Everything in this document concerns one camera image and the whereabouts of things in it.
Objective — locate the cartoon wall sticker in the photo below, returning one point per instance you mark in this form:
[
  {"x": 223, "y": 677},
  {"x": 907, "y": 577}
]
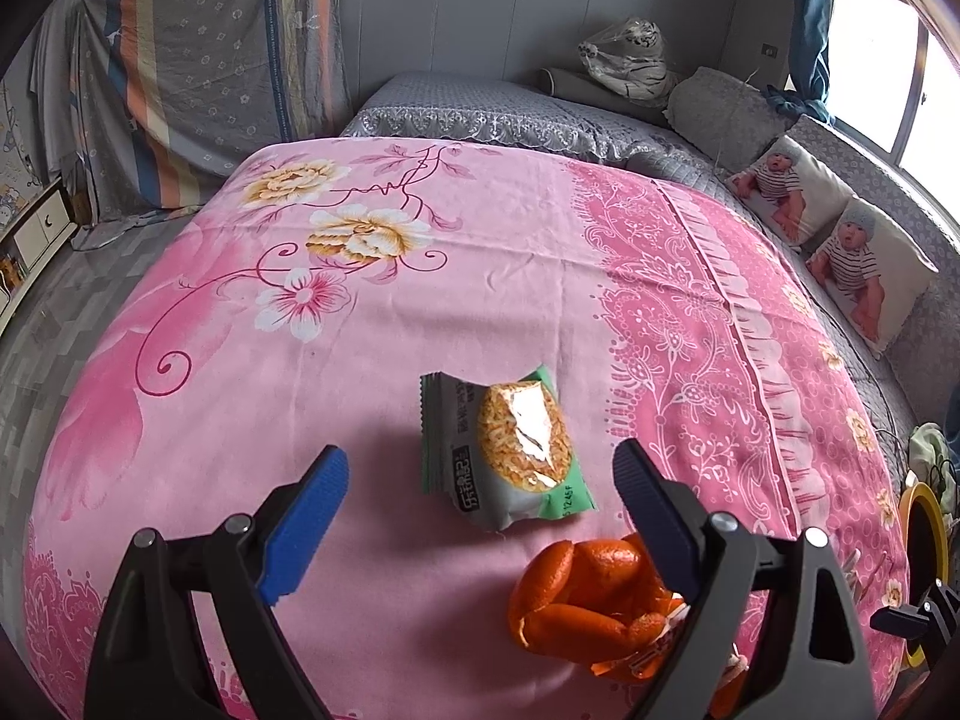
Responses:
[{"x": 15, "y": 157}]

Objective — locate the orange peel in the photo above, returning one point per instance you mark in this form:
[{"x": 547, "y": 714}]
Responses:
[{"x": 585, "y": 592}]

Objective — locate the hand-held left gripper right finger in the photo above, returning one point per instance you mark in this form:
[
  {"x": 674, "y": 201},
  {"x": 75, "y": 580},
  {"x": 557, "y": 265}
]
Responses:
[{"x": 651, "y": 510}]

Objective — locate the striped cloth cover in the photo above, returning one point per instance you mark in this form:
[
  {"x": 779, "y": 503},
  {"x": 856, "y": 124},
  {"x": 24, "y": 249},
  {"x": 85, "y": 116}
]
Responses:
[{"x": 210, "y": 52}]

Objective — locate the white tiger plush toy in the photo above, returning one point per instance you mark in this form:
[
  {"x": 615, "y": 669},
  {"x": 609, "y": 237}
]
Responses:
[{"x": 626, "y": 60}]

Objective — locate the light green cloth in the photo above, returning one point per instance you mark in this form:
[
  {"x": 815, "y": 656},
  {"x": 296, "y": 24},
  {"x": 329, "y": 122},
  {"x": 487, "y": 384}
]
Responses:
[{"x": 930, "y": 450}]

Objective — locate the blue curtain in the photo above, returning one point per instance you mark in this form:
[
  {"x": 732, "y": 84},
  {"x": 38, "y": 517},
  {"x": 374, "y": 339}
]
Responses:
[{"x": 814, "y": 15}]

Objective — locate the grey lace-trimmed bedspread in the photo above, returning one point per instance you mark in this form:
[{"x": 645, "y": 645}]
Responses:
[{"x": 465, "y": 109}]

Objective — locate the pink floral bed sheet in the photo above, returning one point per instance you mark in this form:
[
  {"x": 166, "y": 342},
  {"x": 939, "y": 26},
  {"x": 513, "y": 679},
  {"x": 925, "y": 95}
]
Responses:
[{"x": 375, "y": 315}]

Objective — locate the baby print pillow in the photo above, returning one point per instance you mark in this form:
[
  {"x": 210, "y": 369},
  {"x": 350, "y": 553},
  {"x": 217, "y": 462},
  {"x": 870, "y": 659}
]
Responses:
[
  {"x": 787, "y": 187},
  {"x": 870, "y": 270}
]

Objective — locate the window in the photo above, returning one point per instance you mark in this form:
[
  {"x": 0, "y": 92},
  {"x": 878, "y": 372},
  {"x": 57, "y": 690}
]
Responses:
[{"x": 892, "y": 75}]

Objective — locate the green snack packet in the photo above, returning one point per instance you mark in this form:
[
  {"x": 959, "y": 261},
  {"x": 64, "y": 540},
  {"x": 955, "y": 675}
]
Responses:
[{"x": 450, "y": 427}]

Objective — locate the white hanging garment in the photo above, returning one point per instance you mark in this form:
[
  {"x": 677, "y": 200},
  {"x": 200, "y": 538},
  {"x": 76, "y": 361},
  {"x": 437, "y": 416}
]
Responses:
[{"x": 56, "y": 67}]

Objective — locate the yellow trash bin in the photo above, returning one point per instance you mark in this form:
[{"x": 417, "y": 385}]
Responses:
[{"x": 919, "y": 510}]

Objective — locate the orange snack wrapper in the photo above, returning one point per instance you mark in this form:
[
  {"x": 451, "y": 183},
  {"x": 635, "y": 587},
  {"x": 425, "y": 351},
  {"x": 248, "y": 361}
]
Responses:
[{"x": 660, "y": 652}]

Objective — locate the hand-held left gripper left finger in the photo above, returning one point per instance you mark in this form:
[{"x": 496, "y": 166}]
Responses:
[{"x": 301, "y": 525}]

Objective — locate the grey cushion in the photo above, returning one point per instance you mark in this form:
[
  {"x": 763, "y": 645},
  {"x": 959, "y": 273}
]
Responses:
[{"x": 720, "y": 105}]

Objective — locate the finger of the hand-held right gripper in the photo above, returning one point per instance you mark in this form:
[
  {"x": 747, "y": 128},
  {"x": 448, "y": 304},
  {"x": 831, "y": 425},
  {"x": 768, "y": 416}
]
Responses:
[{"x": 892, "y": 621}]

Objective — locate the white cabinet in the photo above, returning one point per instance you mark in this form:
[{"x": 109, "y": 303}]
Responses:
[{"x": 37, "y": 232}]

